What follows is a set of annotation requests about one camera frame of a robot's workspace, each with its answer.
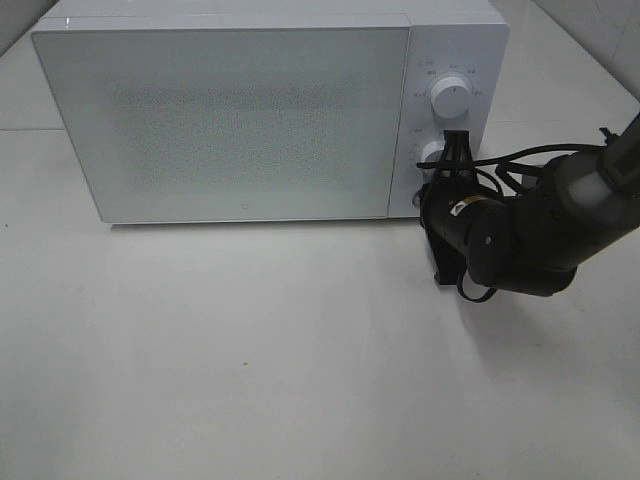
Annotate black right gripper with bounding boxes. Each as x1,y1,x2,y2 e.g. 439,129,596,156
418,130,500,286

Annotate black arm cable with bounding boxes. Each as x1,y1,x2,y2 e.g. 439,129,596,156
417,128,621,304

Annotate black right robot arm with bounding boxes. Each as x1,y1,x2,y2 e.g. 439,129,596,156
414,119,639,303

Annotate round white door button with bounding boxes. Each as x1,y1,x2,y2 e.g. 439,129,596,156
412,191,422,209

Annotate white microwave knob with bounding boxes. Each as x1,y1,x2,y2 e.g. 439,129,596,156
430,74,471,119
420,140,445,163

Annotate white microwave oven body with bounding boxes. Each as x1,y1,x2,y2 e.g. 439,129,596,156
31,1,509,220

